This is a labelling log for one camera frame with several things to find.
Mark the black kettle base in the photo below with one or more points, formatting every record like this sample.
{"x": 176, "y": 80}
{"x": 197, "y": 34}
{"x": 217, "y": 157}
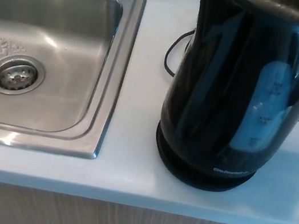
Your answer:
{"x": 185, "y": 173}

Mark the stainless steel sink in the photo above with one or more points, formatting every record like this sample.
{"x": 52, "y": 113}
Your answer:
{"x": 63, "y": 44}

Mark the metal sink drain strainer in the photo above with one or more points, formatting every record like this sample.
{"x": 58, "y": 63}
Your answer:
{"x": 16, "y": 75}

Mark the black electric kettle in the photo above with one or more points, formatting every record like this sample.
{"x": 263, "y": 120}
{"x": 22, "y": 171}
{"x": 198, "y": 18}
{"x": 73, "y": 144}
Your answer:
{"x": 229, "y": 88}

